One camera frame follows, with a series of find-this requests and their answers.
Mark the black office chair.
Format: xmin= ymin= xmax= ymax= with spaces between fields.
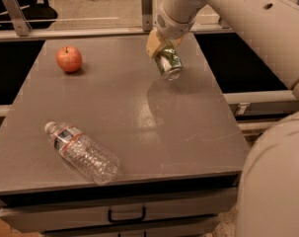
xmin=0 ymin=0 xmax=58 ymax=31

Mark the left metal bracket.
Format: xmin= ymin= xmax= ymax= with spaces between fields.
xmin=2 ymin=0 xmax=31 ymax=37

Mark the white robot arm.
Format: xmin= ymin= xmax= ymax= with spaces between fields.
xmin=147 ymin=0 xmax=299 ymax=237

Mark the clear plastic water bottle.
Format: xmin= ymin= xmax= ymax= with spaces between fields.
xmin=44 ymin=121 xmax=120 ymax=185

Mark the middle metal bracket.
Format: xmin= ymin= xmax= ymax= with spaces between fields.
xmin=141 ymin=0 xmax=153 ymax=32

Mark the lower grey drawer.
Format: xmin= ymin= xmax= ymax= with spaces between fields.
xmin=41 ymin=216 xmax=219 ymax=237

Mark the red apple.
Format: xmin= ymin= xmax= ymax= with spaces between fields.
xmin=56 ymin=45 xmax=83 ymax=73

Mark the green aluminium can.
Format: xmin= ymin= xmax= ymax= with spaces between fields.
xmin=155 ymin=45 xmax=183 ymax=81

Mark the grey metal rail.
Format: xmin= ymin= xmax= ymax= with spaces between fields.
xmin=0 ymin=21 xmax=236 ymax=43

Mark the grey drawer with black handle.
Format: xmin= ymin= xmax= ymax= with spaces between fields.
xmin=0 ymin=188 xmax=237 ymax=233

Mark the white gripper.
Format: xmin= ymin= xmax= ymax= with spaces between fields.
xmin=146 ymin=1 xmax=196 ymax=58

